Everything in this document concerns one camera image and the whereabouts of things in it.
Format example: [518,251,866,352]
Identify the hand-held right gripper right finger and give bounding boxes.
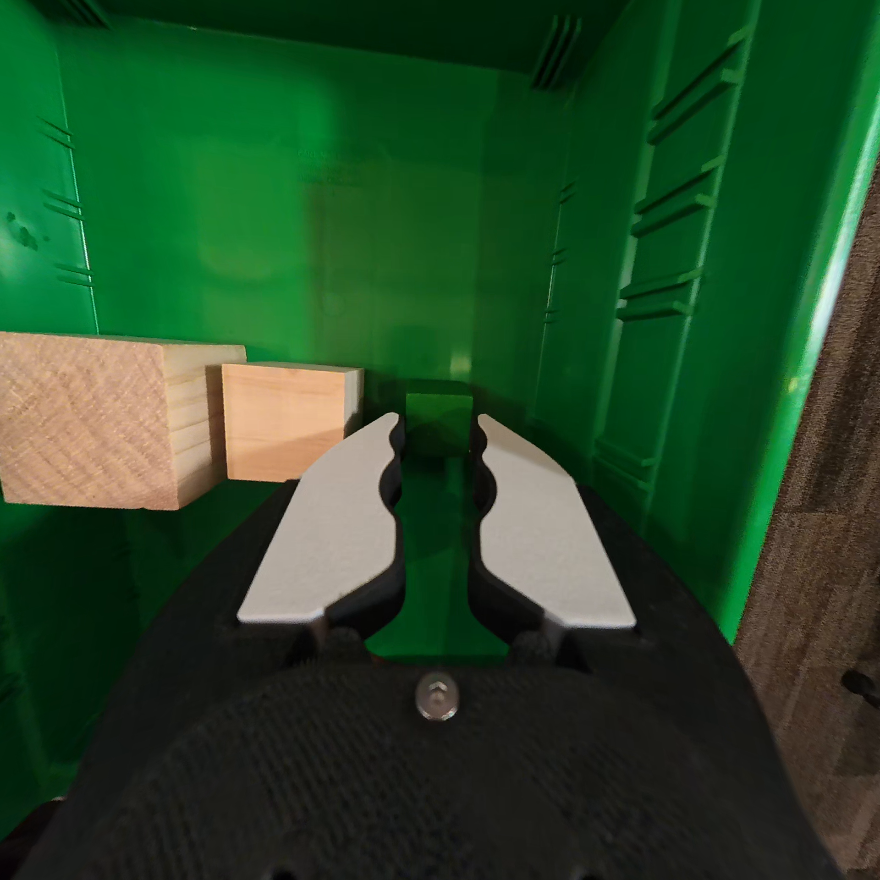
[469,413,638,651]

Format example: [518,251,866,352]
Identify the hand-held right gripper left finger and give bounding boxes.
[237,412,408,644]

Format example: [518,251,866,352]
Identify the small wooden cube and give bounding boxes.
[221,362,364,482]

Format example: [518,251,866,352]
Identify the green cube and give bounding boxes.
[401,380,477,460]

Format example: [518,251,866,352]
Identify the large wooden cube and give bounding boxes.
[0,332,247,511]

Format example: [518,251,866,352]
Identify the green plastic bin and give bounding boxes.
[0,0,880,822]

